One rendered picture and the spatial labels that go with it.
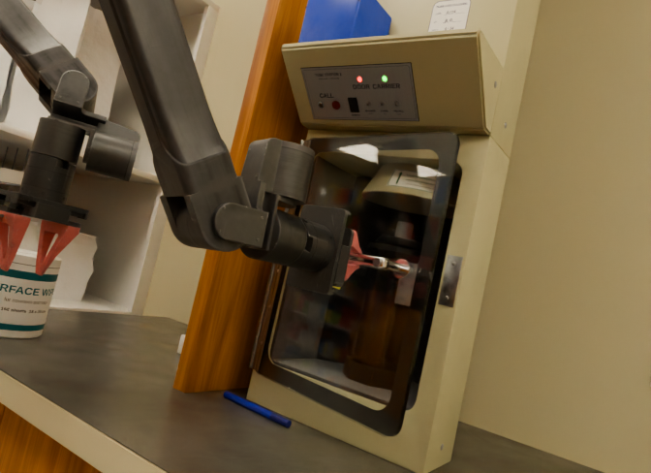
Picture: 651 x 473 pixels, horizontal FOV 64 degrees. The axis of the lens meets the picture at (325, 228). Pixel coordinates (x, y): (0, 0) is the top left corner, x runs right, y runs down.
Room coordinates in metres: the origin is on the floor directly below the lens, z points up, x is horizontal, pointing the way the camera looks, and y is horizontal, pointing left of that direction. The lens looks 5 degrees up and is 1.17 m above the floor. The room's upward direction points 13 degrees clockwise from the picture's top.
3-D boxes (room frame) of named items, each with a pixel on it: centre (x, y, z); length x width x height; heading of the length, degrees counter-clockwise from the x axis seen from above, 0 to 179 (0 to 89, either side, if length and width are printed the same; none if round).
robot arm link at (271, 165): (0.54, 0.08, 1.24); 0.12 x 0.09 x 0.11; 130
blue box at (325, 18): (0.80, 0.04, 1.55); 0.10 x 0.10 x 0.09; 56
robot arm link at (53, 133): (0.70, 0.37, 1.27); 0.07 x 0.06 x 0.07; 113
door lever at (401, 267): (0.70, -0.07, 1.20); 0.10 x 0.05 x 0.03; 43
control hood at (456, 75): (0.76, -0.03, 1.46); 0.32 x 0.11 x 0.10; 56
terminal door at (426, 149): (0.77, -0.04, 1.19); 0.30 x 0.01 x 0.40; 43
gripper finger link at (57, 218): (0.70, 0.37, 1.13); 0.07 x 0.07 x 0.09; 56
